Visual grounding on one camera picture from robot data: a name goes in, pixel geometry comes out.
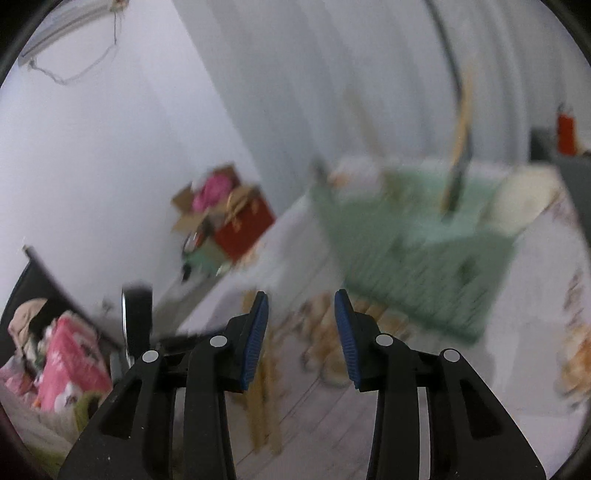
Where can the green gift box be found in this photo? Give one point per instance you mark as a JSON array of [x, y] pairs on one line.
[[207, 258]]

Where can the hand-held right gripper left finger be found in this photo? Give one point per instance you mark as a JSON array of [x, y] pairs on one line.
[[255, 334]]

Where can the white rice paddle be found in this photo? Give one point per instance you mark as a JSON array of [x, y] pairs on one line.
[[521, 198]]

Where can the grey box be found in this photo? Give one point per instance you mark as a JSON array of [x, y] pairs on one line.
[[542, 144]]

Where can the beige cloth bundle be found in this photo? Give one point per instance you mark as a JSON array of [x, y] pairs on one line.
[[25, 323]]

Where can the red gift bag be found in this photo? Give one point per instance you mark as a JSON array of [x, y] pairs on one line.
[[242, 226]]

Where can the thick wooden chopstick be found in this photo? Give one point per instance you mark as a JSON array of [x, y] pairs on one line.
[[463, 129]]

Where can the white curtain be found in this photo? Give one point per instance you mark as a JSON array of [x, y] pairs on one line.
[[346, 78]]

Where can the orange bottle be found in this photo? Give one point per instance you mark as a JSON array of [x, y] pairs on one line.
[[566, 131]]

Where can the cardboard box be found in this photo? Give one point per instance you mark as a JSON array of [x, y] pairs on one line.
[[189, 207]]

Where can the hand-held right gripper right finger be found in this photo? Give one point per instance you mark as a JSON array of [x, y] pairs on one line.
[[345, 337]]

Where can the pink printed package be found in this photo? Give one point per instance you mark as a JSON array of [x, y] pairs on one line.
[[69, 364]]

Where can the pink plastic bag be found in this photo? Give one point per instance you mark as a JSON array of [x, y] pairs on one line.
[[210, 194]]

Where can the green star-cutout utensil holder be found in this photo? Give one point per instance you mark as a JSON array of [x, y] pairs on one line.
[[415, 258]]

